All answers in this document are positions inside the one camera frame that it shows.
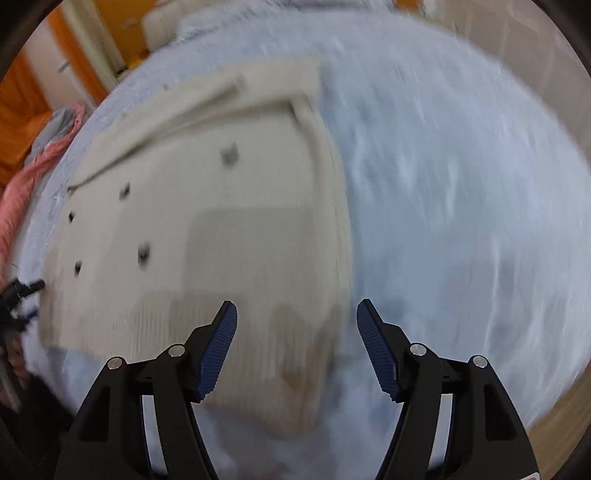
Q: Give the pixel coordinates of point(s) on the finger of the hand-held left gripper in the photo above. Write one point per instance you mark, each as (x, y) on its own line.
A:
(18, 323)
(27, 287)

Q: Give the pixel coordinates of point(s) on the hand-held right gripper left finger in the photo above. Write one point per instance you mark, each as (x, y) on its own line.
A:
(217, 355)

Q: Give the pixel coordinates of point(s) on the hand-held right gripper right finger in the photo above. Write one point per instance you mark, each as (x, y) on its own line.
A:
(376, 355)

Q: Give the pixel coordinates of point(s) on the beige fuzzy sweater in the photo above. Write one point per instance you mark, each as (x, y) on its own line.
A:
(184, 184)

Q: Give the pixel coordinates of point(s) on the pink quilt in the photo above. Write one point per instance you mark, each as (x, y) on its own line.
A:
(23, 184)

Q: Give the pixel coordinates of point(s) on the grey cloth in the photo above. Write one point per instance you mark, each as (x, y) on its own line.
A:
(51, 134)

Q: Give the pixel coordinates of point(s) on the blue butterfly print blanket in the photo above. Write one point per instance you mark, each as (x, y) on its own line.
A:
(461, 207)

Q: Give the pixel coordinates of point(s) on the orange curtain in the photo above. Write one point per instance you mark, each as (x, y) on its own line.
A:
(18, 101)

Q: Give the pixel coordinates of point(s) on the cream padded headboard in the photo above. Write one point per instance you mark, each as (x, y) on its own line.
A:
(171, 23)

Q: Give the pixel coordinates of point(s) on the white wardrobe doors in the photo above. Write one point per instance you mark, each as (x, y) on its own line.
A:
(508, 27)

